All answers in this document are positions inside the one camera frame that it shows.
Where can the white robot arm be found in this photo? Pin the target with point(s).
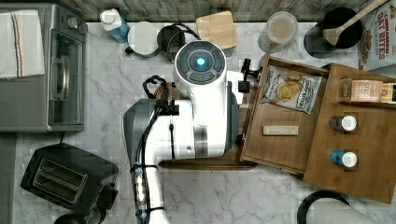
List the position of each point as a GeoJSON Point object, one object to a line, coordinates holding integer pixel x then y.
{"type": "Point", "coordinates": [202, 123]}

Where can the pink snack box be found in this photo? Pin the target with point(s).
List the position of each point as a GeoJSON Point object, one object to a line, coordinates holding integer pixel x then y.
{"type": "Point", "coordinates": [370, 91]}

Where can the cinnamon oat bites cereal box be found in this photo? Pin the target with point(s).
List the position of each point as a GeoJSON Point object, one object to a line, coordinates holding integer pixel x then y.
{"type": "Point", "coordinates": [378, 40]}

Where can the green enamel mug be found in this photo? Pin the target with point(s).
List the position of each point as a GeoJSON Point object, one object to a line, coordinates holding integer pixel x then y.
{"type": "Point", "coordinates": [142, 39]}

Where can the black two-slot toaster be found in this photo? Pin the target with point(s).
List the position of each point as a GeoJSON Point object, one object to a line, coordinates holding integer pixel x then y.
{"type": "Point", "coordinates": [68, 176]}

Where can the black round pot lid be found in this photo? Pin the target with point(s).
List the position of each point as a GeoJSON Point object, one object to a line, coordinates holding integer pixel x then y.
{"type": "Point", "coordinates": [96, 216]}

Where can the dark spice bottle white cap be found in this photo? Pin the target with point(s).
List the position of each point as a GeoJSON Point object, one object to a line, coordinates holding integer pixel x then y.
{"type": "Point", "coordinates": [343, 123]}

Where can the paper towel roll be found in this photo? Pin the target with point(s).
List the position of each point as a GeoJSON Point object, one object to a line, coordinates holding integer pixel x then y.
{"type": "Point", "coordinates": [337, 215]}

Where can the black paper towel holder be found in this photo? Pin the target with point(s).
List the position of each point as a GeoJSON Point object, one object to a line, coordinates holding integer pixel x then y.
{"type": "Point", "coordinates": [313, 197]}

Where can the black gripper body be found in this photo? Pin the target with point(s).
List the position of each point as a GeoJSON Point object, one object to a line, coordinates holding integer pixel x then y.
{"type": "Point", "coordinates": [244, 84]}

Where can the dark grey tumbler cup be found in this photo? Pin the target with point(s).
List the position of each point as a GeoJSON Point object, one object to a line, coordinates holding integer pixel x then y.
{"type": "Point", "coordinates": [170, 36]}

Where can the teal canister with wooden lid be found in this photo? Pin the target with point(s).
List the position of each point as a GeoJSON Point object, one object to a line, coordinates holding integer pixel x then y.
{"type": "Point", "coordinates": [219, 29]}

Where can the wooden drawer cabinet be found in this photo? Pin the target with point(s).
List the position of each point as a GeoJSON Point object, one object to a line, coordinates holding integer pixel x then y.
{"type": "Point", "coordinates": [373, 142]}

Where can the blue spice bottle white cap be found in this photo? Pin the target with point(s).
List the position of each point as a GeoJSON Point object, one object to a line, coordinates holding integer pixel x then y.
{"type": "Point", "coordinates": [341, 157]}

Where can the black utensil holder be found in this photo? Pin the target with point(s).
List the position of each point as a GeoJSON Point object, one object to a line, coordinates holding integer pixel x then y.
{"type": "Point", "coordinates": [314, 42]}

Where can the striped white dish towel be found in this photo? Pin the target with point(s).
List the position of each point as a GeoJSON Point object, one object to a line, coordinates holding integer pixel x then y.
{"type": "Point", "coordinates": [21, 45]}

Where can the blue white salt canister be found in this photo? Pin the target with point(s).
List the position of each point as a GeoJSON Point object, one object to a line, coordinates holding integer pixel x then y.
{"type": "Point", "coordinates": [115, 25]}

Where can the bag of potato chips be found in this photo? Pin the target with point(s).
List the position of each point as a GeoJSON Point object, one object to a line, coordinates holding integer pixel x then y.
{"type": "Point", "coordinates": [291, 90]}

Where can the wooden drawer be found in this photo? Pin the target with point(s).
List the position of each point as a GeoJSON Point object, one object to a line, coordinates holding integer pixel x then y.
{"type": "Point", "coordinates": [288, 152]}

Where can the silver toaster oven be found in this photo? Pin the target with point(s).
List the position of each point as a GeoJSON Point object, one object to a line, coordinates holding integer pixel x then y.
{"type": "Point", "coordinates": [52, 102]}

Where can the wooden spoon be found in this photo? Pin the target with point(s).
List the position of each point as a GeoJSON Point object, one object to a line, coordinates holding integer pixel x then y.
{"type": "Point", "coordinates": [348, 23]}

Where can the clear cereal jar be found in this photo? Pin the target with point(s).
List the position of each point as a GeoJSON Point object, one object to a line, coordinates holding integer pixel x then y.
{"type": "Point", "coordinates": [279, 30]}

